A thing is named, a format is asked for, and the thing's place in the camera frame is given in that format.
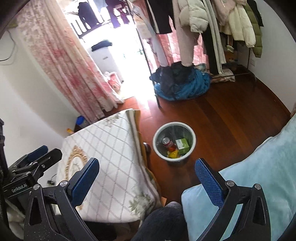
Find green white carton box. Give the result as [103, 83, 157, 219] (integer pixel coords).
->
[176, 138, 190, 156]

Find blue capped plastic bottle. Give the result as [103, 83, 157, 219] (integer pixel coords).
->
[76, 115, 90, 128]

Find red cola can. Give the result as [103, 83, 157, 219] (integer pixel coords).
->
[162, 137, 177, 152]

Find black hanging trousers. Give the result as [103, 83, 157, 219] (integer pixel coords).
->
[144, 0, 175, 34]

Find pink floral curtain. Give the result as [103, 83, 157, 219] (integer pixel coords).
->
[17, 1, 124, 123]

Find pink fleece coat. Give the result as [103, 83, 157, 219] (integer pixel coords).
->
[172, 1, 199, 67]

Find olive green puffer jacket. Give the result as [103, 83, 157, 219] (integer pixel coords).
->
[244, 1, 263, 58]

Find white appliance on balcony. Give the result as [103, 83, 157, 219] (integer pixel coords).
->
[88, 40, 124, 83]

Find light blue blanket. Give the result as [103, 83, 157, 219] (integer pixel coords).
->
[181, 117, 295, 240]

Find dark grey fuzzy cushion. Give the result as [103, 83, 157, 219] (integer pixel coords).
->
[132, 201, 187, 240]

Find blue black clothes pile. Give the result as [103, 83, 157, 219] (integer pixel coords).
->
[149, 61, 211, 101]

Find yellow panda snack wrapper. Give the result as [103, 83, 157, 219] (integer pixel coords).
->
[167, 149, 180, 159]

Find white puffer jacket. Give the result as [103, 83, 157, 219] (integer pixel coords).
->
[179, 0, 252, 43]

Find black clothes rack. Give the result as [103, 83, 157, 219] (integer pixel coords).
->
[125, 0, 258, 108]

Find white trash bin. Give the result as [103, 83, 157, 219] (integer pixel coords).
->
[152, 121, 197, 163]

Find white patterned tablecloth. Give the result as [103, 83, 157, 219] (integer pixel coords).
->
[56, 109, 161, 223]

